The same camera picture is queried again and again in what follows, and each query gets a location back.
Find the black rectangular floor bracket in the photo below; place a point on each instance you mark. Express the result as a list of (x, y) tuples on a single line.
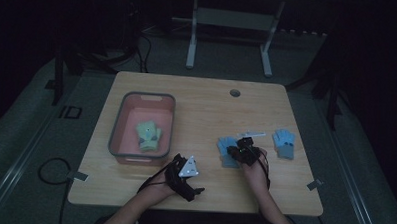
[(70, 112)]

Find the person's right hand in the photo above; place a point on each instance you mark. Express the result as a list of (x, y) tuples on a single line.
[(256, 175)]

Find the pink basin with grey rim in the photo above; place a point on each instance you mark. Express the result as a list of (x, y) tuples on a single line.
[(142, 130)]

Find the black metal stand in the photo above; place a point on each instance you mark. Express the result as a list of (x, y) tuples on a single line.
[(88, 58), (324, 86)]

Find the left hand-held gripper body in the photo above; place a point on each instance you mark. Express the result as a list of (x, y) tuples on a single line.
[(187, 170)]

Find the white desk frame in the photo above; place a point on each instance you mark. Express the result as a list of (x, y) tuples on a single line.
[(231, 19)]

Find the blue glove with grey cuff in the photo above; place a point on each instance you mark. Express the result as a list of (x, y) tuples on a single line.
[(284, 143), (225, 158)]

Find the green glove with grey patches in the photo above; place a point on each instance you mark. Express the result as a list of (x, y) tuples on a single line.
[(149, 137)]

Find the grey tape tag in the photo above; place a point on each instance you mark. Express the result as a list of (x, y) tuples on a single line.
[(78, 176), (315, 184)]

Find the person's left hand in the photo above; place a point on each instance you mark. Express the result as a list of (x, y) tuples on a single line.
[(162, 187)]

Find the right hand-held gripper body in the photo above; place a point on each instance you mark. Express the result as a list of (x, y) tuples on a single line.
[(248, 152)]

